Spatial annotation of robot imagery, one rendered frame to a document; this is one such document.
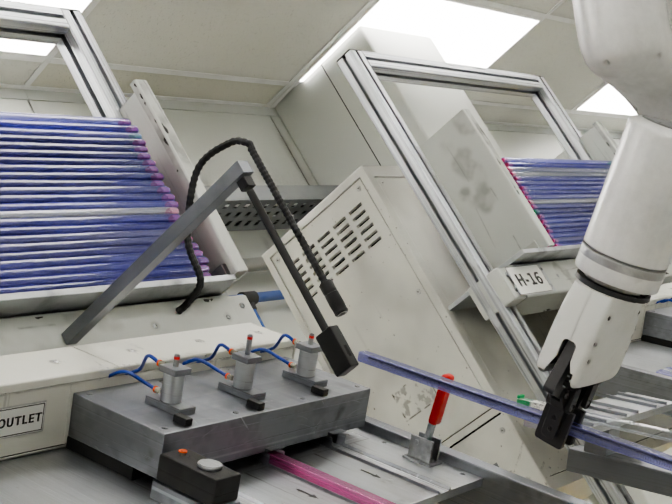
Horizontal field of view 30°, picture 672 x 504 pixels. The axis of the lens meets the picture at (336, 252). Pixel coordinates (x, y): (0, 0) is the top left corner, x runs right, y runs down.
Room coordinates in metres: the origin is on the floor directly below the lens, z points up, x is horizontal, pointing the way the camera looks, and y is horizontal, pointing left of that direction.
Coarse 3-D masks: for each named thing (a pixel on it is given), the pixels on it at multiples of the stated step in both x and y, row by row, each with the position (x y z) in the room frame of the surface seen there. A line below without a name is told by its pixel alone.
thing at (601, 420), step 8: (520, 400) 1.53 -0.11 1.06; (528, 400) 1.53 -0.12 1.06; (592, 416) 1.50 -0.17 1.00; (600, 416) 1.49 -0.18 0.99; (608, 416) 1.50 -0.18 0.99; (600, 424) 1.50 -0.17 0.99; (608, 424) 1.49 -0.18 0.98; (616, 424) 1.49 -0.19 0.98; (624, 424) 1.48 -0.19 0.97; (632, 424) 1.48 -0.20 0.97; (640, 424) 1.48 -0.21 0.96; (632, 432) 1.48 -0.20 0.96; (640, 432) 1.48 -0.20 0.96; (648, 432) 1.47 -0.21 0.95; (656, 432) 1.47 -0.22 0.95; (664, 432) 1.47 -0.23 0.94; (664, 440) 1.47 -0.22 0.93
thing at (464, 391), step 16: (368, 352) 1.37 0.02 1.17; (384, 368) 1.35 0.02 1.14; (400, 368) 1.34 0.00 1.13; (416, 368) 1.35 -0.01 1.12; (432, 384) 1.33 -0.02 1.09; (448, 384) 1.32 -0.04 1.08; (464, 384) 1.33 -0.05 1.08; (480, 400) 1.31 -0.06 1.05; (496, 400) 1.30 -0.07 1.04; (528, 416) 1.29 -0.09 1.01; (576, 432) 1.26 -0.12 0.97; (592, 432) 1.26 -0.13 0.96; (608, 448) 1.25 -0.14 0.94; (624, 448) 1.25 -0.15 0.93; (640, 448) 1.24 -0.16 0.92; (656, 464) 1.23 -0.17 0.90
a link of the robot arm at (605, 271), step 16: (592, 256) 1.17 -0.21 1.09; (592, 272) 1.17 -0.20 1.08; (608, 272) 1.16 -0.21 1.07; (624, 272) 1.16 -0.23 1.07; (640, 272) 1.16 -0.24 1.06; (656, 272) 1.17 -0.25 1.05; (608, 288) 1.18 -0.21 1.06; (624, 288) 1.17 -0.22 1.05; (640, 288) 1.17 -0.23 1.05; (656, 288) 1.19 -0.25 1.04
